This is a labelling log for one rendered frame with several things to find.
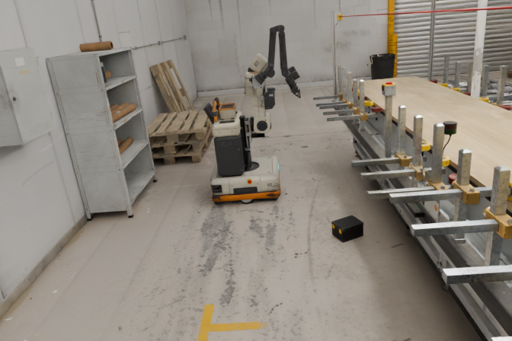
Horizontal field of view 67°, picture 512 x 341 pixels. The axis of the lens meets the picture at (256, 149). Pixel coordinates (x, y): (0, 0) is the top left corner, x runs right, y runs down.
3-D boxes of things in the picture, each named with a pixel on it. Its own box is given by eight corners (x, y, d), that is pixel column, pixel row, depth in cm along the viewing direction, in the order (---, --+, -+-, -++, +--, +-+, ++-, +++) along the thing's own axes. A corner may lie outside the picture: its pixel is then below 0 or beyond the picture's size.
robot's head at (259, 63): (248, 67, 353) (257, 53, 349) (248, 64, 373) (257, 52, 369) (260, 76, 355) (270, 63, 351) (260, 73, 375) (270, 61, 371)
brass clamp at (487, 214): (501, 239, 127) (503, 226, 126) (480, 219, 140) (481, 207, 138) (521, 238, 127) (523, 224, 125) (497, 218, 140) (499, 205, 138)
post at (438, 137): (431, 218, 189) (436, 124, 174) (428, 215, 192) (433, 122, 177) (439, 218, 189) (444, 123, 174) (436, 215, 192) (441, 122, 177)
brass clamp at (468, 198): (465, 205, 151) (465, 193, 149) (449, 190, 164) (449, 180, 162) (481, 204, 151) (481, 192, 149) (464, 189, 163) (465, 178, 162)
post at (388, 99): (385, 161, 260) (385, 95, 246) (383, 159, 265) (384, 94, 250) (392, 160, 260) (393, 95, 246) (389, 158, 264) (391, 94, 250)
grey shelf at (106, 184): (87, 221, 374) (45, 58, 325) (120, 183, 459) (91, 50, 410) (132, 218, 371) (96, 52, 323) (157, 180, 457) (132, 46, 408)
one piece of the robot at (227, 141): (219, 189, 374) (207, 105, 348) (224, 168, 426) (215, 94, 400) (253, 186, 372) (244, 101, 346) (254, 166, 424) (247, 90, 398)
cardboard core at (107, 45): (78, 44, 372) (109, 41, 370) (82, 43, 379) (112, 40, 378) (80, 52, 374) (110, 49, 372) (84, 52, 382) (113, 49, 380)
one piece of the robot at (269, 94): (260, 109, 362) (258, 87, 355) (260, 103, 388) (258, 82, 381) (277, 108, 361) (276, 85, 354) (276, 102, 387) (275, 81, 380)
